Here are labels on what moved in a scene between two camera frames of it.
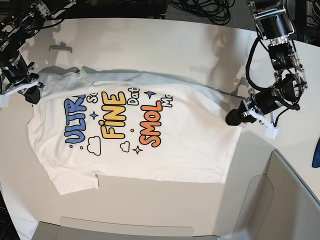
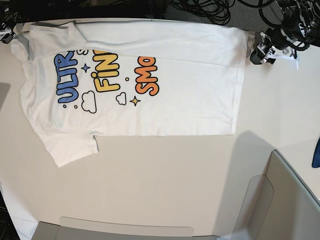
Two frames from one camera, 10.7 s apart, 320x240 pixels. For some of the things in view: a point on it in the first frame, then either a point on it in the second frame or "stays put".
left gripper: x=17 y=71 → x=6 y=32
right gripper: x=264 y=102 → x=275 y=38
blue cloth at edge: x=316 y=158 stays put
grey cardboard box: x=279 y=204 stays put
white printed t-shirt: x=88 y=122 → x=83 y=78
